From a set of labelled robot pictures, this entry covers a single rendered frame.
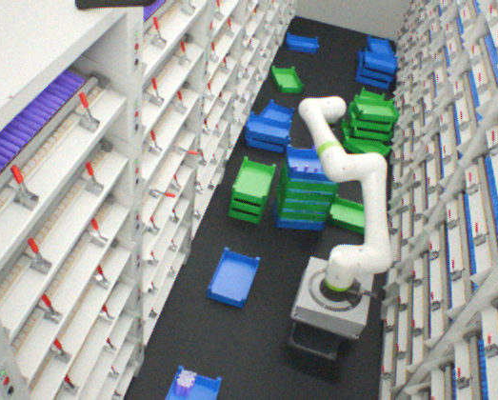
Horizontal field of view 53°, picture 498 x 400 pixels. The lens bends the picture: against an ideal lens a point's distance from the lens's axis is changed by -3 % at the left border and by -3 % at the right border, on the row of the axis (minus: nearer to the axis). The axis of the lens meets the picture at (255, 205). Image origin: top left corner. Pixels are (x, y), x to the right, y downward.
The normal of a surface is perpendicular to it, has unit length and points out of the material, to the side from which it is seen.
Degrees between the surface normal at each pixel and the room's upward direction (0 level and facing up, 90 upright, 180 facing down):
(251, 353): 0
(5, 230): 17
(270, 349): 0
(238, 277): 0
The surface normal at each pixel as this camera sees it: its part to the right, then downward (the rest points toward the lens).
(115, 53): -0.22, 0.65
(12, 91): 0.15, -0.71
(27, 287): 0.43, -0.60
